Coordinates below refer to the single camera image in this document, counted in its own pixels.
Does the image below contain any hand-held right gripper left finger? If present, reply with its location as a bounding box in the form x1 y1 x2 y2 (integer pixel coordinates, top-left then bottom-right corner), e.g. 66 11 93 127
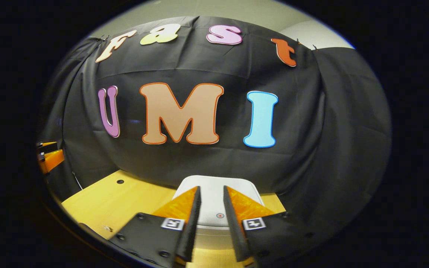
108 186 202 267

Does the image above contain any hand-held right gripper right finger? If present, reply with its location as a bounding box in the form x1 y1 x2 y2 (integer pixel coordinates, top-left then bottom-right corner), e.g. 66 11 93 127
223 185 312 268

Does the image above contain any white desktop garbage bin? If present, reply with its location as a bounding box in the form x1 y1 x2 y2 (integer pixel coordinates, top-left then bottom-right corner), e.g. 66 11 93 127
174 175 265 250

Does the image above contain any wooden desktop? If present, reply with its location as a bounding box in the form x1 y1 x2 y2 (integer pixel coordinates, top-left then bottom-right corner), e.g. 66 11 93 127
61 169 287 268

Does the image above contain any black backdrop cloth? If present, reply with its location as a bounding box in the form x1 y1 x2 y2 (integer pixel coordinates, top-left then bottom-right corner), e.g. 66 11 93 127
38 16 392 239

